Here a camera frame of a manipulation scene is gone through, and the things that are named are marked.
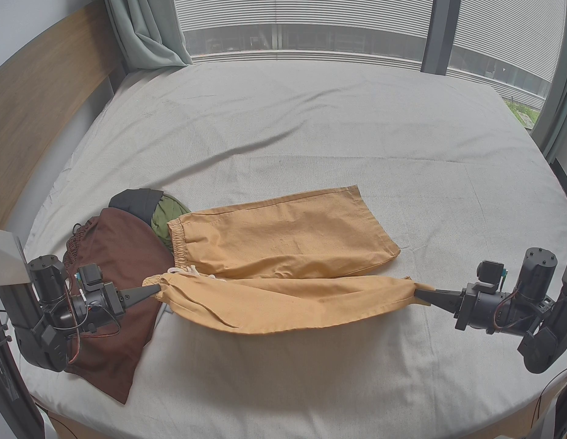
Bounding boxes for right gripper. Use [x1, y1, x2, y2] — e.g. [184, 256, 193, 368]
[454, 284, 518, 334]

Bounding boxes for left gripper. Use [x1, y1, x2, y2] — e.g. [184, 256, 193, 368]
[84, 282, 127, 327]

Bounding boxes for tan shorts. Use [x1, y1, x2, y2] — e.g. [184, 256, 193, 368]
[142, 183, 419, 336]

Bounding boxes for bed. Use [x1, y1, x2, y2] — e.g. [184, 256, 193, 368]
[0, 0, 567, 439]

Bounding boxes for brown shorts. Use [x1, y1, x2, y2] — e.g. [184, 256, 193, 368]
[64, 208, 175, 405]

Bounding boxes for green garment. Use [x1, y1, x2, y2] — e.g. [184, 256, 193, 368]
[151, 193, 193, 251]

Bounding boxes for black garment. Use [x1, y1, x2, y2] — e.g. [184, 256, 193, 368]
[110, 189, 164, 227]

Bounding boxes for grey-green curtain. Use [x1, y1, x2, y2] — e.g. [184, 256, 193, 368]
[530, 0, 567, 161]
[99, 0, 193, 73]

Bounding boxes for window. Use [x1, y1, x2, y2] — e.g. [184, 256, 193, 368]
[167, 0, 567, 131]

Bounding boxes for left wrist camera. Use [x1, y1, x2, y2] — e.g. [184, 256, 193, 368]
[75, 265, 105, 294]

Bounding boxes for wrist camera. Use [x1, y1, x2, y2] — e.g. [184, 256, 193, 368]
[476, 260, 508, 291]
[75, 265, 105, 294]

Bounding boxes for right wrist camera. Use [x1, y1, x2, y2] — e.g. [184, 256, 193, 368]
[476, 260, 508, 291]

